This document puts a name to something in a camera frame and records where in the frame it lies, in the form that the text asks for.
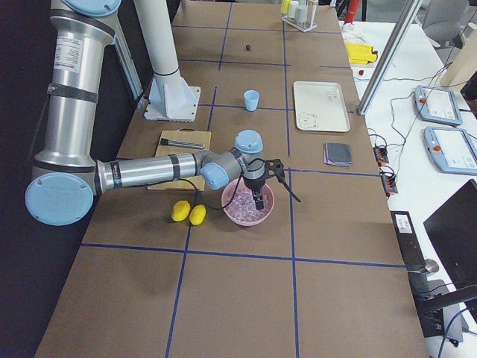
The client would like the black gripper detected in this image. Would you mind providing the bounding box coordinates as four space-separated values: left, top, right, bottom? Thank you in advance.
244 166 265 210

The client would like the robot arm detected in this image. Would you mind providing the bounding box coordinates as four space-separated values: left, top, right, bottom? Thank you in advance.
25 1 267 226

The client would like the pile of clear ice cubes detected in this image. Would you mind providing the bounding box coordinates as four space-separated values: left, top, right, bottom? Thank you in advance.
226 188 269 223

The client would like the light blue plastic cup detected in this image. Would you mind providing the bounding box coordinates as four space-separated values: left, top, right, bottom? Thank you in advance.
244 89 260 112

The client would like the clear cup rack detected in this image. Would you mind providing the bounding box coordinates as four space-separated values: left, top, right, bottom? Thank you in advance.
280 0 318 33

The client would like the pale blue upturned cup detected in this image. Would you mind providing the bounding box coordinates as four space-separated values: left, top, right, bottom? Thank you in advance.
294 5 308 23

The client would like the yellow upturned cup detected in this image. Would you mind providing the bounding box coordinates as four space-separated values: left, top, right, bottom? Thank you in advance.
280 0 291 15

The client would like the pink bowl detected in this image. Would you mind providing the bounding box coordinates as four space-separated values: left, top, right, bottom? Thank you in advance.
221 179 274 227

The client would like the yellow lemon lower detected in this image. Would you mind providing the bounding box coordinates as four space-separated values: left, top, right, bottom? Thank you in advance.
189 204 206 226

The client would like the yellow lemon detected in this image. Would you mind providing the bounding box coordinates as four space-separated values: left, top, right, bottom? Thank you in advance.
189 204 206 226
171 200 191 222

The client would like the wooden cutting board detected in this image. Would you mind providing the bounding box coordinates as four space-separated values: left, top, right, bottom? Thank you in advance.
147 129 211 190

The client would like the yellow lemon upper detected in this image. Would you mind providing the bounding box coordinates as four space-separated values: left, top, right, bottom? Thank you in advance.
171 200 191 222

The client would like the grey folded cloth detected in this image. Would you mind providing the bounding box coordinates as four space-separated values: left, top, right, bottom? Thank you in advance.
323 142 353 166

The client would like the steel muddler black tip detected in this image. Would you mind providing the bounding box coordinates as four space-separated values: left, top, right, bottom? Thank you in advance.
159 138 205 149

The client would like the cream bear serving tray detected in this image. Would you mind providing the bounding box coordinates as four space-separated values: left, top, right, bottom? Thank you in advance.
293 81 350 133

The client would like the black label box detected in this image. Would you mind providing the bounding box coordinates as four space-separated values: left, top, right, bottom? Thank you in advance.
391 210 426 272

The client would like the yellow cloth on desk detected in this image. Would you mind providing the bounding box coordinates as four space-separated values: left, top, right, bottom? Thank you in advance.
345 43 378 64

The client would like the black monitor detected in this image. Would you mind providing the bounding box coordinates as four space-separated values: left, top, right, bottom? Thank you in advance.
424 179 476 288

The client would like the lower teach pendant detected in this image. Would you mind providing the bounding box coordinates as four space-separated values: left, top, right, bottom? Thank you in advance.
423 127 476 175

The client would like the teach pendant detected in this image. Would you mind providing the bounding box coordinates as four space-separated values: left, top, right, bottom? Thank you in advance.
423 127 476 175
414 85 463 127

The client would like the upper teach pendant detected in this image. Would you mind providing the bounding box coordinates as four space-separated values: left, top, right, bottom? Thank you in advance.
414 85 463 127

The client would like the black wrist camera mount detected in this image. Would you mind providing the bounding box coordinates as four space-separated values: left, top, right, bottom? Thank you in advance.
248 158 286 183

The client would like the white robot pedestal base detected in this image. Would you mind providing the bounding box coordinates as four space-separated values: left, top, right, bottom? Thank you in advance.
133 0 201 123

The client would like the aluminium frame post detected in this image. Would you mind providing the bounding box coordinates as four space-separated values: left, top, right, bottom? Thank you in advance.
357 0 422 116

